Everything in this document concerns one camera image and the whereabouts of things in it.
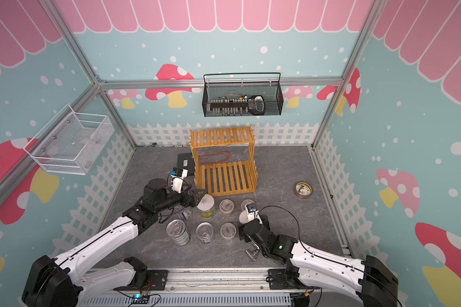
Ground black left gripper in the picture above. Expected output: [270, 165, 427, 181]
[155, 183, 207, 213]

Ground purple-label tin can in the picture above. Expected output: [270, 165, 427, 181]
[174, 205, 193, 221]

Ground white-label jar with lid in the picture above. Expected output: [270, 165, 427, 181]
[239, 211, 255, 225]

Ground yellow seed jar white lid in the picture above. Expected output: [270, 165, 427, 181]
[197, 194, 216, 220]

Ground red-label clear plastic cup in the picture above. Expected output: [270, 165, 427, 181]
[241, 199, 255, 211]

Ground small silver pull-tab can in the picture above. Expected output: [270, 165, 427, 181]
[196, 223, 215, 244]

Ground brown-label clear plastic cup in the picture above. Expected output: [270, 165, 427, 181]
[219, 199, 234, 216]

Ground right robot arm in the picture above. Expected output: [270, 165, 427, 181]
[239, 219, 401, 306]

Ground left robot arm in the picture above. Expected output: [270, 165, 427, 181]
[21, 179, 207, 306]

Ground wooden two-tier shelf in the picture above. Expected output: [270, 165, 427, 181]
[190, 126, 258, 197]

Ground metal faucet piece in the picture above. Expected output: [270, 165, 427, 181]
[245, 240, 261, 262]

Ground small green circuit board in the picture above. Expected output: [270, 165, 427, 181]
[130, 294, 150, 305]

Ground black terminal strip in basket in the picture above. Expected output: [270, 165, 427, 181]
[203, 96, 266, 116]

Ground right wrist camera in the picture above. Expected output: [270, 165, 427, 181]
[247, 205, 263, 224]

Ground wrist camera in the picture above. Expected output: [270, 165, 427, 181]
[247, 205, 263, 224]
[169, 168, 188, 193]

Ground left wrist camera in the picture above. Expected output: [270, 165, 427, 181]
[169, 168, 188, 193]

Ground black network switch box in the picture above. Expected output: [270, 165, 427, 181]
[177, 153, 195, 177]

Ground red ethernet cable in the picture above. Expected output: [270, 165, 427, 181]
[198, 150, 231, 166]

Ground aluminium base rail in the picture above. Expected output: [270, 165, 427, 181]
[57, 266, 377, 307]

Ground black mesh wall basket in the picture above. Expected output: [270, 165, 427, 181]
[202, 72, 284, 117]

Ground white wire wall basket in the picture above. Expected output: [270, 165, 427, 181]
[23, 105, 115, 175]

